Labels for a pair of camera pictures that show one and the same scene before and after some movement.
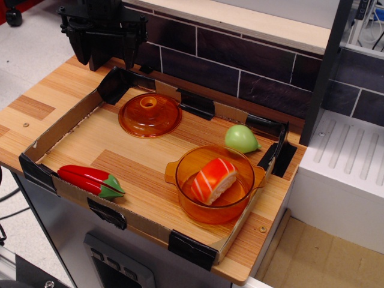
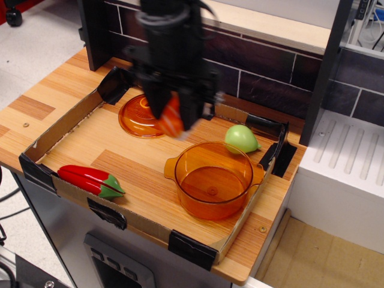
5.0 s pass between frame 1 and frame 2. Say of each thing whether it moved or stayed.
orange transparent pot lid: stayed
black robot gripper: moved
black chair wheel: stayed
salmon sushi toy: moved
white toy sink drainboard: stayed
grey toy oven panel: stayed
